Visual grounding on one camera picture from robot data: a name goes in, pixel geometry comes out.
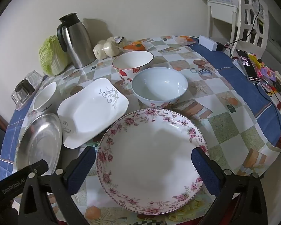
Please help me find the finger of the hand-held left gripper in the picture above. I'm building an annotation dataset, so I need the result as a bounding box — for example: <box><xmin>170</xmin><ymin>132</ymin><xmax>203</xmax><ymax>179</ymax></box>
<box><xmin>0</xmin><ymin>159</ymin><xmax>49</xmax><ymax>204</ymax></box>

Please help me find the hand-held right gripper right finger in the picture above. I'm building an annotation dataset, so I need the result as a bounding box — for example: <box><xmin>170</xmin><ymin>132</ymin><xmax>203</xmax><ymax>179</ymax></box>
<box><xmin>191</xmin><ymin>148</ymin><xmax>270</xmax><ymax>225</ymax></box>

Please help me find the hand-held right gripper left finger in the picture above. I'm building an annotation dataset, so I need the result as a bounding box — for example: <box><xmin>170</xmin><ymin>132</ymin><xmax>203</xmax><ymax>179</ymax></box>
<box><xmin>18</xmin><ymin>147</ymin><xmax>96</xmax><ymax>225</ymax></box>

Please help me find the grey metal pan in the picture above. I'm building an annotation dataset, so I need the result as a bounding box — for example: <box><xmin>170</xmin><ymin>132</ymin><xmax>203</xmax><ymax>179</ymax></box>
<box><xmin>16</xmin><ymin>112</ymin><xmax>63</xmax><ymax>173</ymax></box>

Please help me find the pink floral round plate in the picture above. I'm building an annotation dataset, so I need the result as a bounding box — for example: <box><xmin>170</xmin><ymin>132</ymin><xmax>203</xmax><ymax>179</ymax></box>
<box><xmin>96</xmin><ymin>108</ymin><xmax>209</xmax><ymax>215</ymax></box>

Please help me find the white square plate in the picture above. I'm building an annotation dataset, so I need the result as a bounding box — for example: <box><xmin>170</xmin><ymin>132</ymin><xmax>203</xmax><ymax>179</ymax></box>
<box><xmin>57</xmin><ymin>78</ymin><xmax>129</xmax><ymax>149</ymax></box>

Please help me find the small white bowl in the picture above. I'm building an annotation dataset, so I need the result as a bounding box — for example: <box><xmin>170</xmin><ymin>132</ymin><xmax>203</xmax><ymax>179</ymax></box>
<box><xmin>33</xmin><ymin>82</ymin><xmax>58</xmax><ymax>111</ymax></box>

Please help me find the light blue bowl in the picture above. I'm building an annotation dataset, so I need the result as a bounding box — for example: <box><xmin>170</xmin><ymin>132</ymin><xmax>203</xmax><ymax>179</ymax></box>
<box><xmin>131</xmin><ymin>67</ymin><xmax>188</xmax><ymax>109</ymax></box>

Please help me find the strawberry print bowl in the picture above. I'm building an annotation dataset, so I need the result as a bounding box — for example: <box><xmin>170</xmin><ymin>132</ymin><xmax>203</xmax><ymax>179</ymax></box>
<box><xmin>112</xmin><ymin>51</ymin><xmax>154</xmax><ymax>81</ymax></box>

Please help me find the cup tray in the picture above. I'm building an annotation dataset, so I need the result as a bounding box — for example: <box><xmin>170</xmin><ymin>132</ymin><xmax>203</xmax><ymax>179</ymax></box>
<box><xmin>13</xmin><ymin>84</ymin><xmax>44</xmax><ymax>111</ymax></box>

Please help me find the clear glass cup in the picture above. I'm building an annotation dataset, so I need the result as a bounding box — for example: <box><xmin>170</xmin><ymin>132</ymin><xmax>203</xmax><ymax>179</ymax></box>
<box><xmin>26</xmin><ymin>70</ymin><xmax>43</xmax><ymax>88</ymax></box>
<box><xmin>11</xmin><ymin>91</ymin><xmax>26</xmax><ymax>105</ymax></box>

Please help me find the blue tablecloth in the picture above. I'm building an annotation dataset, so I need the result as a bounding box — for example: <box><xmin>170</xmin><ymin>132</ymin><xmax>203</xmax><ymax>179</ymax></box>
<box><xmin>0</xmin><ymin>36</ymin><xmax>281</xmax><ymax>181</ymax></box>

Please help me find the white phone stand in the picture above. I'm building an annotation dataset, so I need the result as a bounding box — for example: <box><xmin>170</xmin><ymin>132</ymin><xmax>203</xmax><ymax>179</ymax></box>
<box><xmin>232</xmin><ymin>57</ymin><xmax>246</xmax><ymax>75</ymax></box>

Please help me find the black smartphone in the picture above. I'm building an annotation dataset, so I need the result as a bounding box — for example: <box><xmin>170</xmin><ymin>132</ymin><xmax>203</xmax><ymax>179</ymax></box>
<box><xmin>235</xmin><ymin>49</ymin><xmax>260</xmax><ymax>83</ymax></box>

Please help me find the napa cabbage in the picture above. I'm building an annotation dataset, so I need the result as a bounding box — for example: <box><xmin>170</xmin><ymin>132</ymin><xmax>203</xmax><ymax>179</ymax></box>
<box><xmin>38</xmin><ymin>36</ymin><xmax>69</xmax><ymax>77</ymax></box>

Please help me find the bag of steamed buns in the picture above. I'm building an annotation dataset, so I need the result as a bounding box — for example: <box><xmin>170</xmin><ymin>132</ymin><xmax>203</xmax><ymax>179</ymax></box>
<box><xmin>93</xmin><ymin>36</ymin><xmax>127</xmax><ymax>60</ymax></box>

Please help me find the white power box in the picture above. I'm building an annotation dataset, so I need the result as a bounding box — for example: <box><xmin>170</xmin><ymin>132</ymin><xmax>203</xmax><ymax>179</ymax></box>
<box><xmin>199</xmin><ymin>36</ymin><xmax>219</xmax><ymax>51</ymax></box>

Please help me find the stainless steel thermos jug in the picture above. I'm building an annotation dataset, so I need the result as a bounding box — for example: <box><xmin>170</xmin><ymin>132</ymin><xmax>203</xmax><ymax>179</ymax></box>
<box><xmin>56</xmin><ymin>13</ymin><xmax>97</xmax><ymax>69</ymax></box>

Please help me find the clear orange snack packet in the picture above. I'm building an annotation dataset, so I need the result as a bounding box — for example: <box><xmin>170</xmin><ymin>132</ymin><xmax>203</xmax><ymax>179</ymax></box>
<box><xmin>176</xmin><ymin>35</ymin><xmax>196</xmax><ymax>46</ymax></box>

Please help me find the white chair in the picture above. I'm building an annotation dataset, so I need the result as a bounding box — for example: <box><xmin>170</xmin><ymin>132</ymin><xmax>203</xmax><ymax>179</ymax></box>
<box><xmin>234</xmin><ymin>0</ymin><xmax>270</xmax><ymax>52</ymax></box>

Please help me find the white shelf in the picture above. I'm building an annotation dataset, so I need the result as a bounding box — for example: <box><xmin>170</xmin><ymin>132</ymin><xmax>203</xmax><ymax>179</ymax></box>
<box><xmin>207</xmin><ymin>0</ymin><xmax>238</xmax><ymax>45</ymax></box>

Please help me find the black power cable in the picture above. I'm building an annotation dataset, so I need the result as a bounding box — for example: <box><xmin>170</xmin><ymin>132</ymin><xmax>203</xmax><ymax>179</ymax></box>
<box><xmin>225</xmin><ymin>0</ymin><xmax>261</xmax><ymax>50</ymax></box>

